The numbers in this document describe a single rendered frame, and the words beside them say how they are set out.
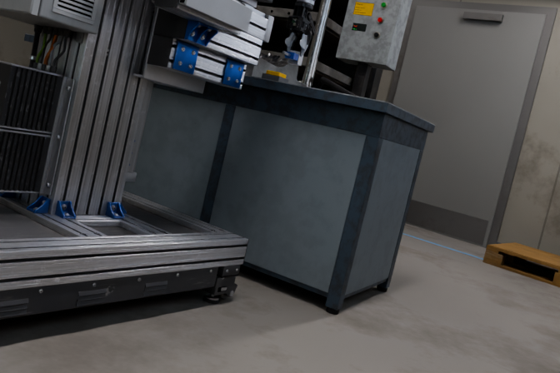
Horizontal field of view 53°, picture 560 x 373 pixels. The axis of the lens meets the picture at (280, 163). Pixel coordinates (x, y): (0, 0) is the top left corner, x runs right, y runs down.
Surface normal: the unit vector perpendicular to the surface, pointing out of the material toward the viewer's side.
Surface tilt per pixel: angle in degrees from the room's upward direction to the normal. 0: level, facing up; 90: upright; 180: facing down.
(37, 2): 90
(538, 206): 90
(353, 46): 90
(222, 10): 90
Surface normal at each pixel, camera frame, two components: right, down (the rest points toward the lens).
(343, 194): -0.48, -0.06
